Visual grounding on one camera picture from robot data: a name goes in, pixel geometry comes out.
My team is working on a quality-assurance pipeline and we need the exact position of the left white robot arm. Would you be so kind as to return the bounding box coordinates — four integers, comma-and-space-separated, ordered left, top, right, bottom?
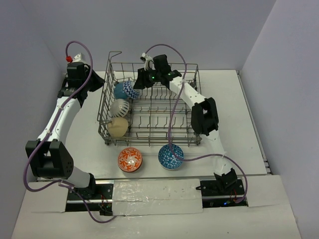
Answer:
25, 62, 105, 200

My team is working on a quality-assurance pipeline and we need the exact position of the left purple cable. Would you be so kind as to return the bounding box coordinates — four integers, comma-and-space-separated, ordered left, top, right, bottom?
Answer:
23, 41, 118, 223

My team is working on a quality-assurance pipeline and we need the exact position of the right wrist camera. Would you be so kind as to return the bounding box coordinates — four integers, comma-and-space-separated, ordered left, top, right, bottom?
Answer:
140, 53, 154, 71

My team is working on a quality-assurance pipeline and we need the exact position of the red patterned bowl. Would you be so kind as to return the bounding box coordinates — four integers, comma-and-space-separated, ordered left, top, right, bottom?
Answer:
122, 81, 140, 100

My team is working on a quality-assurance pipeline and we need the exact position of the yellow bowl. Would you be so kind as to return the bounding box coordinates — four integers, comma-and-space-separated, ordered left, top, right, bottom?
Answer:
107, 118, 129, 137

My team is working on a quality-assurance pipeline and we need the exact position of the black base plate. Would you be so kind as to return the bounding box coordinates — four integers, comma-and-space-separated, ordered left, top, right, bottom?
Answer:
65, 183, 114, 216
196, 179, 248, 208

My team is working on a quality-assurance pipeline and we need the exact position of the orange floral bowl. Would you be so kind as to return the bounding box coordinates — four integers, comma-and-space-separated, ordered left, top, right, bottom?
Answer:
118, 147, 143, 173

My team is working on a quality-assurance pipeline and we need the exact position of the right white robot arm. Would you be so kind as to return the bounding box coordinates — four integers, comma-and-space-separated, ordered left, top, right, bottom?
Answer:
134, 53, 237, 195

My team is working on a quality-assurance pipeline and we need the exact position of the plain blue bowl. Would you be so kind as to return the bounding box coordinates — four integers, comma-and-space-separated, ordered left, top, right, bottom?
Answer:
114, 82, 127, 100

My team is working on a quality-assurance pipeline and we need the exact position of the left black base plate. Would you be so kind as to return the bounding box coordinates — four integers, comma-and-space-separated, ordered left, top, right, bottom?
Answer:
65, 183, 114, 216

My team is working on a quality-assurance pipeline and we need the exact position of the grey wire dish rack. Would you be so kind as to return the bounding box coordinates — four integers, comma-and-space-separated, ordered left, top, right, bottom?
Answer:
97, 51, 201, 146

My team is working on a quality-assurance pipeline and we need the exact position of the purple cable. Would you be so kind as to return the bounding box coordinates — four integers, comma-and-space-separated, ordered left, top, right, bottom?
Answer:
144, 44, 248, 203
23, 41, 118, 223

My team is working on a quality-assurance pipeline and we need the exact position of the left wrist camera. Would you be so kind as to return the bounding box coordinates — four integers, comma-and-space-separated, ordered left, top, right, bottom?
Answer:
65, 53, 87, 64

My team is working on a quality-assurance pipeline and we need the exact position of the blue patterned bowl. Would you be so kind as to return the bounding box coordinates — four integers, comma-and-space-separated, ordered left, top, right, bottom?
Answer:
158, 144, 184, 170

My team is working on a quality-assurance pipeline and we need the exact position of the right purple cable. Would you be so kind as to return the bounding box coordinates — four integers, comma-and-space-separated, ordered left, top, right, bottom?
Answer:
144, 44, 248, 203

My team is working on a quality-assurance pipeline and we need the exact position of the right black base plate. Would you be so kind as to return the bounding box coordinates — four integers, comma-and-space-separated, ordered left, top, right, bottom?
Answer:
196, 179, 248, 208

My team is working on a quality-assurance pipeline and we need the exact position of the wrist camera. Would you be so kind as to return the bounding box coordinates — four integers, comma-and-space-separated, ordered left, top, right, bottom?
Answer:
140, 53, 154, 71
65, 53, 87, 64

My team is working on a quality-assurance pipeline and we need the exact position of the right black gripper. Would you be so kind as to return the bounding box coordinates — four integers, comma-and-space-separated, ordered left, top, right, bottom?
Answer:
134, 67, 161, 90

